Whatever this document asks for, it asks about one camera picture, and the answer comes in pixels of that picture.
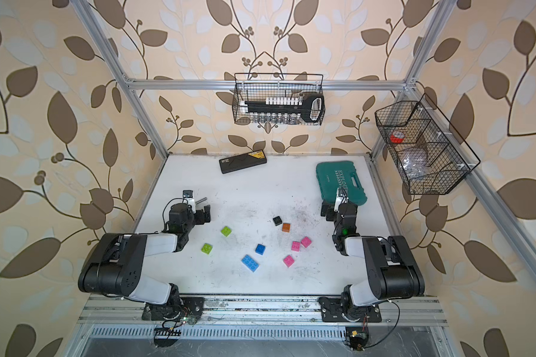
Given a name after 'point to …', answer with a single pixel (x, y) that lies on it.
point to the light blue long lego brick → (249, 262)
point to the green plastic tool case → (334, 175)
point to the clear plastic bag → (415, 163)
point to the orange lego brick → (286, 227)
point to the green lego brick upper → (226, 231)
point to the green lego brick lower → (206, 248)
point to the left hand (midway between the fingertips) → (194, 204)
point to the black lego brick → (277, 220)
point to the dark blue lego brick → (260, 249)
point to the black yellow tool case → (243, 161)
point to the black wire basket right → (429, 155)
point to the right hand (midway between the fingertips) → (338, 201)
